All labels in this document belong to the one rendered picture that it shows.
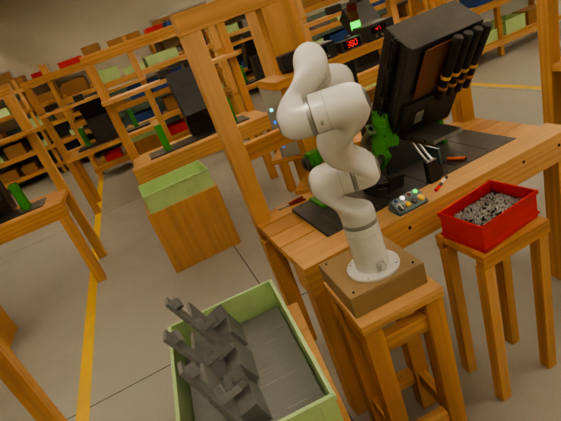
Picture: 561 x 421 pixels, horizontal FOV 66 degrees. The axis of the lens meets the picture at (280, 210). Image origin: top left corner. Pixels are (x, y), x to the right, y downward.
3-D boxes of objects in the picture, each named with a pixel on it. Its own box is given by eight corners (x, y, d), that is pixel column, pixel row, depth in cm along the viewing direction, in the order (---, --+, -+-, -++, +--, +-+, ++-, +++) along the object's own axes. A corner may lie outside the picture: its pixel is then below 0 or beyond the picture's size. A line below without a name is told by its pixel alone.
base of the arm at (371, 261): (411, 263, 148) (399, 217, 141) (366, 290, 144) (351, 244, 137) (379, 246, 165) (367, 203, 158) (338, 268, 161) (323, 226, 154)
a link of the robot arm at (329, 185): (380, 225, 141) (361, 159, 132) (325, 240, 144) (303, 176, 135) (374, 210, 152) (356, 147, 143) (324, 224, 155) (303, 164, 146)
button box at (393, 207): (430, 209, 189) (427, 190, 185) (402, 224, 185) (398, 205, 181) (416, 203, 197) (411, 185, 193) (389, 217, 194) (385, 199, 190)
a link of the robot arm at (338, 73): (349, 40, 119) (350, 69, 149) (293, 59, 122) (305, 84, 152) (357, 72, 119) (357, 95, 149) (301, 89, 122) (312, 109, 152)
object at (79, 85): (244, 121, 875) (201, 5, 782) (100, 181, 813) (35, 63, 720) (237, 118, 923) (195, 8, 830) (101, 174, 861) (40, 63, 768)
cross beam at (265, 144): (444, 73, 254) (442, 58, 250) (248, 162, 224) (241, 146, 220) (438, 73, 258) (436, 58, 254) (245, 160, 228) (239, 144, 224)
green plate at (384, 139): (400, 156, 203) (401, 111, 195) (385, 159, 200) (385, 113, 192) (385, 151, 213) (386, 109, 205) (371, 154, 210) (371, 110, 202)
